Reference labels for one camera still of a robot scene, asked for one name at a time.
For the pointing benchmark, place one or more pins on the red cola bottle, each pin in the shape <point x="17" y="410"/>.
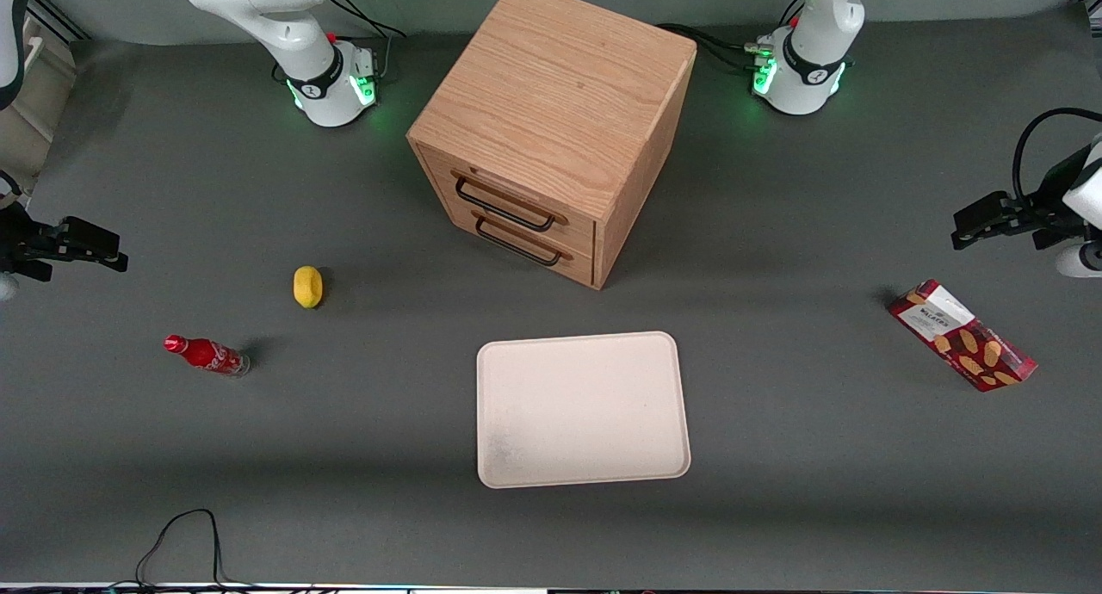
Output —
<point x="207" y="354"/>

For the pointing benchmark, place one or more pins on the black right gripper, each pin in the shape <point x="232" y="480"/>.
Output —
<point x="19" y="243"/>

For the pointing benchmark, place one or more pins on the wooden drawer cabinet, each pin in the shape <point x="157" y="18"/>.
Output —
<point x="560" y="86"/>

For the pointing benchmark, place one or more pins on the beige box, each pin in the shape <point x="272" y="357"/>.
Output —
<point x="34" y="103"/>

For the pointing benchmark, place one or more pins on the yellow lemon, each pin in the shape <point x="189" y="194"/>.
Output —
<point x="308" y="287"/>

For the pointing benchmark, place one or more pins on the beige plastic tray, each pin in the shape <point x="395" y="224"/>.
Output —
<point x="581" y="409"/>

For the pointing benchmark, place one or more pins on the red cookie box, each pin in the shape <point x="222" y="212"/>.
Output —
<point x="964" y="336"/>

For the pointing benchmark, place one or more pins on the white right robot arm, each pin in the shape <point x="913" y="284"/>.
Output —
<point x="258" y="9"/>

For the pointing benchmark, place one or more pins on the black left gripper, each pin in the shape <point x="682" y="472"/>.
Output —
<point x="1036" y="213"/>

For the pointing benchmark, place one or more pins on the aluminium frame rail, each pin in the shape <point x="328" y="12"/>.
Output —
<point x="56" y="15"/>
<point x="1093" y="9"/>

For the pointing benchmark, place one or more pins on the wooden drawer front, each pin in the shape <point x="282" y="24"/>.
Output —
<point x="577" y="262"/>
<point x="568" y="228"/>

